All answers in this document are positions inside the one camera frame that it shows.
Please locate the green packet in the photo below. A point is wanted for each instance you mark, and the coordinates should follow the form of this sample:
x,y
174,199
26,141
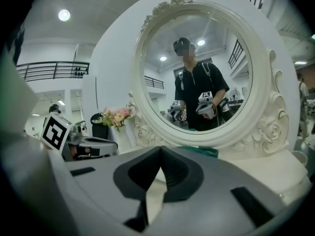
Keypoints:
x,y
206,152

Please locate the black mezzanine railing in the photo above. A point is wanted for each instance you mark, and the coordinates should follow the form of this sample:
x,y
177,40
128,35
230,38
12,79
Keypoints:
x,y
51,70

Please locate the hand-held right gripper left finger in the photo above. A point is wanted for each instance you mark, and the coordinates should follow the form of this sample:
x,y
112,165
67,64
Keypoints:
x,y
123,181

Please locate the white cup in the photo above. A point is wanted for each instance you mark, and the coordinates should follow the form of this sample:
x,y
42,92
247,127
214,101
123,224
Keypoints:
x,y
299,157

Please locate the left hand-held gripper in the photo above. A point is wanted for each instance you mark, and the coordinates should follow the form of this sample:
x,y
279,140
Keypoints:
x,y
55,131

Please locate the ceiling strip light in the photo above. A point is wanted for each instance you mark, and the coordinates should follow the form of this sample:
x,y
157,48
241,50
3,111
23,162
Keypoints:
x,y
300,63

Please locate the white ribbed vase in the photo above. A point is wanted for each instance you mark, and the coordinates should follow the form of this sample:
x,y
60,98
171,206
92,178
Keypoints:
x,y
120,138

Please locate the black office chair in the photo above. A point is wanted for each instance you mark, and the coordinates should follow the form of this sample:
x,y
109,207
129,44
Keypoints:
x,y
98,129

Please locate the white ornate oval mirror stand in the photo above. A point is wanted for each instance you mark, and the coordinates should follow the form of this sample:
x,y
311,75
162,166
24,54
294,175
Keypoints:
x,y
265,131

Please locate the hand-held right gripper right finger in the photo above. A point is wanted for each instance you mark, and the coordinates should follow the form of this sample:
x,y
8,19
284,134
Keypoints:
x,y
194,181

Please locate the pink flower bouquet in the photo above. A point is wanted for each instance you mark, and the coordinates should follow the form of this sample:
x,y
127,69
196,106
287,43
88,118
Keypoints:
x,y
115,115

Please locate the round ceiling light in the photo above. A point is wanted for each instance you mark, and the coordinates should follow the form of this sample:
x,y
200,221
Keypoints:
x,y
64,15

